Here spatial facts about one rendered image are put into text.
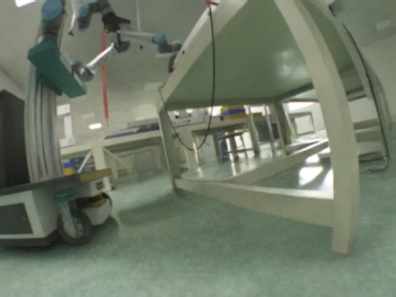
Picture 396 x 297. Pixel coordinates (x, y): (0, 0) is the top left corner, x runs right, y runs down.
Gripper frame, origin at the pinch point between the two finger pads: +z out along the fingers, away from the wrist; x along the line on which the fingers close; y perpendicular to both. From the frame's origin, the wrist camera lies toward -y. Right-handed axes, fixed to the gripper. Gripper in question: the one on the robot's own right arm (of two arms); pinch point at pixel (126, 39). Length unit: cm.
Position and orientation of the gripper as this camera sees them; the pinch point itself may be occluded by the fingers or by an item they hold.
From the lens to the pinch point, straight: 104.4
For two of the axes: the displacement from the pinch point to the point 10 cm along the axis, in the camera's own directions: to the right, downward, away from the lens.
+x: 7.0, -2.2, -6.7
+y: -5.0, 5.2, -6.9
